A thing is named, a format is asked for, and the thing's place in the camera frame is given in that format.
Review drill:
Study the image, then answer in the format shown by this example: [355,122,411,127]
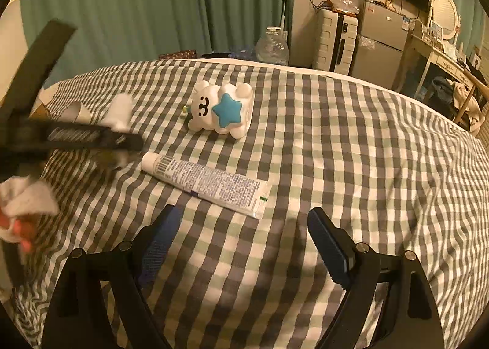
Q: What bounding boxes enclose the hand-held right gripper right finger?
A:
[307,207,446,349]

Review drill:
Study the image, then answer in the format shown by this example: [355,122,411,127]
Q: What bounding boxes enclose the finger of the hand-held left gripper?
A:
[101,130,145,153]

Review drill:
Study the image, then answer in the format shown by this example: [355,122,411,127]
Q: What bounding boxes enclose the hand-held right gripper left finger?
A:
[41,204,184,349]

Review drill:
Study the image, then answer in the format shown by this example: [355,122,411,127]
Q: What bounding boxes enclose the brown cardboard box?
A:
[32,87,52,118]

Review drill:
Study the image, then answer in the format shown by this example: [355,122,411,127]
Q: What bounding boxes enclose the white toothpaste tube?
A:
[141,153,273,220]

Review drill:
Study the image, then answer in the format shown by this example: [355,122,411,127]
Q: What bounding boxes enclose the person's left hand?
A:
[0,211,35,254]

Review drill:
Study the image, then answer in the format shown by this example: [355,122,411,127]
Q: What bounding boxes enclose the grey white checkered blanket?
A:
[11,59,489,349]

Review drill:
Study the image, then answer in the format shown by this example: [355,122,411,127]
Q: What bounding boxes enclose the white bear toy blue star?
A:
[182,81,255,139]

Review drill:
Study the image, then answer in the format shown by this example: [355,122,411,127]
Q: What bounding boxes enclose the patterned brown box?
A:
[158,50,197,61]

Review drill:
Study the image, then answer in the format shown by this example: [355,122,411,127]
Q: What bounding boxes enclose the dark bag pile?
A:
[200,45,256,61]

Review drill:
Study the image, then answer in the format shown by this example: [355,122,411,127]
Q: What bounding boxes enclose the green curtain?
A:
[17,0,295,67]

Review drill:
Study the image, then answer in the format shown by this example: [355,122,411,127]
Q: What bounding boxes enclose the large clear water jug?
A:
[254,26,289,66]

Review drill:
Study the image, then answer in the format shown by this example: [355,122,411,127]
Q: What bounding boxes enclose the beige cloth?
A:
[453,83,484,132]

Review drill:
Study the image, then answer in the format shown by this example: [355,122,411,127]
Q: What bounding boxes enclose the grey small refrigerator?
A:
[349,0,415,90]

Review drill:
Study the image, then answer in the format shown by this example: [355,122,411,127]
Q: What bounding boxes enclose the white suitcase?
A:
[312,8,360,75]

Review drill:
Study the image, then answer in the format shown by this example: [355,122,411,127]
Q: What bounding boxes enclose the white dressing table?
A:
[395,30,489,105]

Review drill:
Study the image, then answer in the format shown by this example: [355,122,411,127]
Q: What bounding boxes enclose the clear plastic bag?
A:
[326,0,363,13]

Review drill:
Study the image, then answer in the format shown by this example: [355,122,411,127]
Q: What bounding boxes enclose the white oval mirror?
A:
[430,0,459,42]

